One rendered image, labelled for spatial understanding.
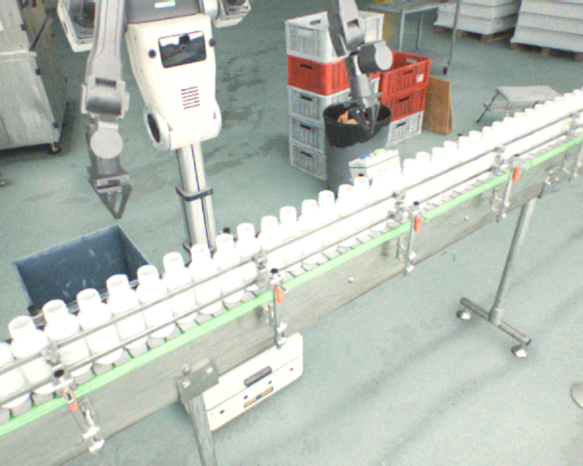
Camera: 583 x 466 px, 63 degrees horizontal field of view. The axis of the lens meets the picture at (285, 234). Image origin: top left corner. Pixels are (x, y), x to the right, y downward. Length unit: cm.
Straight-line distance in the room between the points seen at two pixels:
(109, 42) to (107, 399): 70
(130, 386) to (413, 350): 158
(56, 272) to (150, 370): 63
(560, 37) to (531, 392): 579
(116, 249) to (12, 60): 310
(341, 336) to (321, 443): 58
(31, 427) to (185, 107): 96
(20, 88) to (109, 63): 360
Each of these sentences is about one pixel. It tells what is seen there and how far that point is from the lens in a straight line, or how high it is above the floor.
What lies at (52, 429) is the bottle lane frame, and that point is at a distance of 110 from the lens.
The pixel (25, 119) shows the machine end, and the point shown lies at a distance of 468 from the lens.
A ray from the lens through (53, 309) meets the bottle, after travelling 100.
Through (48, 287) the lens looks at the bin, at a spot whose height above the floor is 82.
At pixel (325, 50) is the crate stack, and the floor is 97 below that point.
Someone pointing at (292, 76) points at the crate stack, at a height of 74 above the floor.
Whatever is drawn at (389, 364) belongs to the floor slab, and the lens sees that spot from 233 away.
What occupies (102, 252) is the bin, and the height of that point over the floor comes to 87.
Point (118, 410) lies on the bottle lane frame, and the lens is 113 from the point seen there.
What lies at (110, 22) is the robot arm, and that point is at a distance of 101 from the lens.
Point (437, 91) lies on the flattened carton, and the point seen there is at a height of 39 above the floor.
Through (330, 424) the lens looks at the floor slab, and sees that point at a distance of 211.
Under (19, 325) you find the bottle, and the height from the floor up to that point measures 115.
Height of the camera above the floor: 175
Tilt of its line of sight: 35 degrees down
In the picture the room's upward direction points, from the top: 2 degrees counter-clockwise
